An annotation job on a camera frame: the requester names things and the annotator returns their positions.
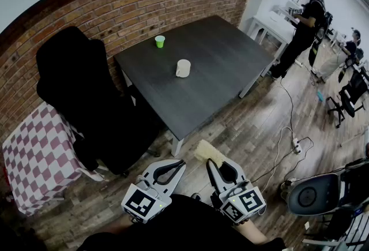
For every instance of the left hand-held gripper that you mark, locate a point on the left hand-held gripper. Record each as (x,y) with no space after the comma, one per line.
(144,205)

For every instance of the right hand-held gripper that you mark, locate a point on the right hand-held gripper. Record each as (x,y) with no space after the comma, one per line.
(245,203)

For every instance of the yellow sponge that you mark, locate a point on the yellow sponge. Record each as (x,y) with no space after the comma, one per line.
(206,151)

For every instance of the green plastic cup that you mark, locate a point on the green plastic cup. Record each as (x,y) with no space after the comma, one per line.
(159,42)

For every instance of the person's right forearm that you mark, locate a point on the person's right forearm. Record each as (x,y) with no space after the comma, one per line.
(250,232)

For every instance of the person's left forearm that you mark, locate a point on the person's left forearm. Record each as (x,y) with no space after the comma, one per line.
(121,228)

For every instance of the person's black shirt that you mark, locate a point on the person's black shirt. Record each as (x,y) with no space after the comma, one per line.
(178,229)

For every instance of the white power strip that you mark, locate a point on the white power strip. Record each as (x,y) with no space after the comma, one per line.
(297,146)

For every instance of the grey plastic chair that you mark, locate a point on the grey plastic chair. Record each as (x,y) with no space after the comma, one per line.
(323,186)

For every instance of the dark grey table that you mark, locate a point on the dark grey table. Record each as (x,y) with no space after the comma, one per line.
(207,71)

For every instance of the black mesh office chair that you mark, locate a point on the black mesh office chair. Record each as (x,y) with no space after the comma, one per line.
(86,99)

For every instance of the small blue box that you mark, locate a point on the small blue box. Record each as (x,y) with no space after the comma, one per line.
(320,96)

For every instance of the red white checkered tablecloth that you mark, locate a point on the red white checkered tablecloth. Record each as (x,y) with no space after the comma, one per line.
(37,157)

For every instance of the black swivel office chair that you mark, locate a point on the black swivel office chair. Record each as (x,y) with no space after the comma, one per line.
(350,99)

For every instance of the white table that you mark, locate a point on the white table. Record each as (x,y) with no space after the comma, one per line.
(274,27)

